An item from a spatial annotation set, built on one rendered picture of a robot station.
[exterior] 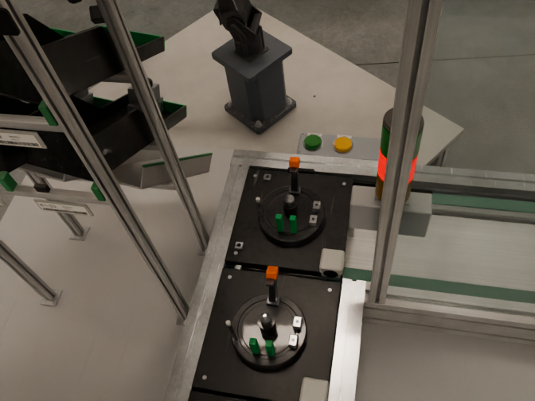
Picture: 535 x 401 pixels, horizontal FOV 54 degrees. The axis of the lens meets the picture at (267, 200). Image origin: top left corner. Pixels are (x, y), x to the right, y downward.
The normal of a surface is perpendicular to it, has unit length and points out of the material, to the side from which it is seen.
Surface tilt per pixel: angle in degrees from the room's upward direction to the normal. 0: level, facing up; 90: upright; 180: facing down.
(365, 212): 90
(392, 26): 0
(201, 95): 0
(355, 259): 0
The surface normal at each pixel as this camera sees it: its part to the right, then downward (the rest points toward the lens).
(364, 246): -0.11, -0.56
